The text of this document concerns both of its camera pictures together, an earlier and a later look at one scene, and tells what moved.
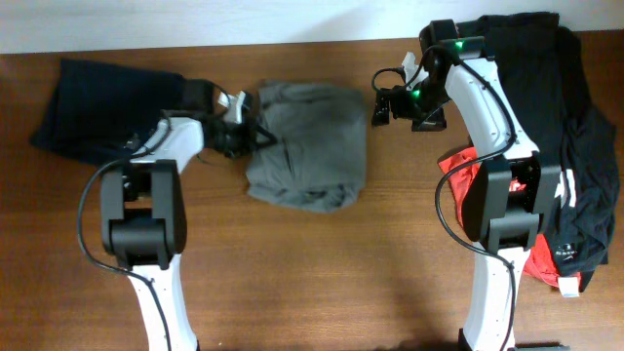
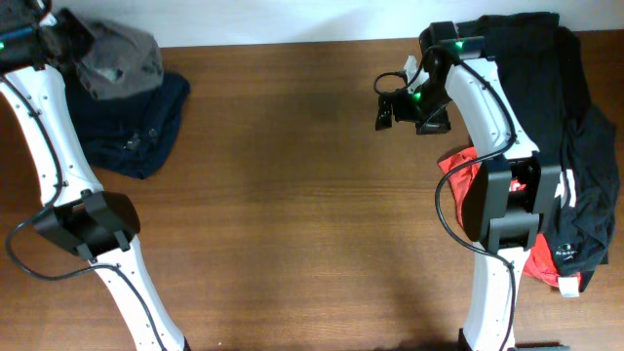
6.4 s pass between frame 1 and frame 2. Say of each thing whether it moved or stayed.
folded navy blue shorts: stayed
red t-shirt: stayed
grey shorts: moved
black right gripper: stayed
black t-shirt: stayed
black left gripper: moved
